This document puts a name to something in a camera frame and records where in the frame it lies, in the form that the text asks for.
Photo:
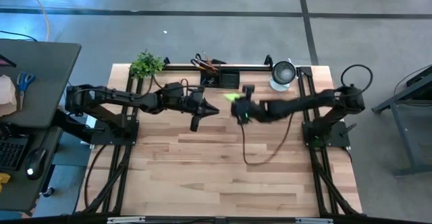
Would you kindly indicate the beige crumpled paper bag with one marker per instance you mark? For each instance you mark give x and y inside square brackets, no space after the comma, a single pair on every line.
[6,96]

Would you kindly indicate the green plant in white pot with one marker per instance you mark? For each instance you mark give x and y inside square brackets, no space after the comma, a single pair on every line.
[146,65]

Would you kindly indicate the black table camera mount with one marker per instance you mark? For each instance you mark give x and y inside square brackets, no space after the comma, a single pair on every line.
[221,220]

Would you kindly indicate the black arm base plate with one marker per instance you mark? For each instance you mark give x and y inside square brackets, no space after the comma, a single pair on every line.
[101,139]
[337,139]

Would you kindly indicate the black aluminium table frame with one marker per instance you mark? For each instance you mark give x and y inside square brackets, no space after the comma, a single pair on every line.
[253,68]

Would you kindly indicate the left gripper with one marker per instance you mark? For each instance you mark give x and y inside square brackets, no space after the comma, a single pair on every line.
[182,97]

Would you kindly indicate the grey metal bracket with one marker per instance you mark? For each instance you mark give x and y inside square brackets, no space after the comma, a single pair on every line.
[126,220]
[314,221]

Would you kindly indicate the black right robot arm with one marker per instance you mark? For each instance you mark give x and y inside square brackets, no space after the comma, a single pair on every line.
[303,104]

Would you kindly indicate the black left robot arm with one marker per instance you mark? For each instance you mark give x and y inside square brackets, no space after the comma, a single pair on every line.
[111,97]

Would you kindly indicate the black computer mouse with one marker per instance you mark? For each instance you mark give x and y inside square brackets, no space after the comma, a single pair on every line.
[37,161]

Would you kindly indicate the small yellow object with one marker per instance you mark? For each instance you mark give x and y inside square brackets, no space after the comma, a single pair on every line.
[4,180]

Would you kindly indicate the grey metal stand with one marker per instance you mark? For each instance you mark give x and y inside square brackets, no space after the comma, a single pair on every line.
[403,136]

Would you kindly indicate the dark grey side desk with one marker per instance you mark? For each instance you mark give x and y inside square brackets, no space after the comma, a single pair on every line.
[50,82]

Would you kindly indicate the red and black object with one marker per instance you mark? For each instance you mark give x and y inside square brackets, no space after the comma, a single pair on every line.
[5,62]

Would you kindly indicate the black mesh desk organizer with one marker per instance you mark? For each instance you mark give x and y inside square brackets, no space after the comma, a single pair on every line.
[231,79]

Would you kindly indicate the black caster wheel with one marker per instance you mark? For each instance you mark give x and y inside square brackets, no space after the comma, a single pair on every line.
[48,192]

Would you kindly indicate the green sticky note pad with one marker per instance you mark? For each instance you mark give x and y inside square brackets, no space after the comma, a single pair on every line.
[231,97]

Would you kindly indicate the black keyboard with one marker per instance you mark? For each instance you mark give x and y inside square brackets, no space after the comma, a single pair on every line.
[11,153]

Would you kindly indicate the black computer desk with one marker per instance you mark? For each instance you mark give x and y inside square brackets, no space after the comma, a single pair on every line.
[20,197]

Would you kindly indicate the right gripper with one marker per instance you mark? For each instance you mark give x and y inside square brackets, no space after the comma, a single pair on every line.
[251,111]

